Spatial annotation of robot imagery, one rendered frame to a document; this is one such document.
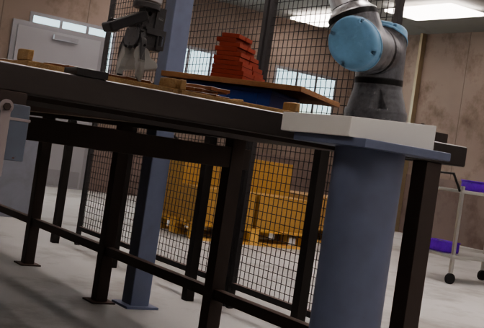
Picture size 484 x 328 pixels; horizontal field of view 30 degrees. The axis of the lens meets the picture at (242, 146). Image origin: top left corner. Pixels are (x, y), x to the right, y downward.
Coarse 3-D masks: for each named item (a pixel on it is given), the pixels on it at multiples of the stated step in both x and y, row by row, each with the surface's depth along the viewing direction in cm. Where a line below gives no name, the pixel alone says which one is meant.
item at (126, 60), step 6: (126, 48) 234; (132, 48) 235; (120, 54) 235; (126, 54) 234; (132, 54) 236; (120, 60) 234; (126, 60) 235; (132, 60) 237; (120, 66) 235; (126, 66) 237; (132, 66) 238; (120, 72) 235
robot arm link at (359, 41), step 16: (336, 0) 205; (352, 0) 203; (336, 16) 203; (352, 16) 200; (368, 16) 201; (336, 32) 201; (352, 32) 200; (368, 32) 198; (384, 32) 204; (336, 48) 202; (352, 48) 200; (368, 48) 198; (384, 48) 202; (352, 64) 201; (368, 64) 201; (384, 64) 207
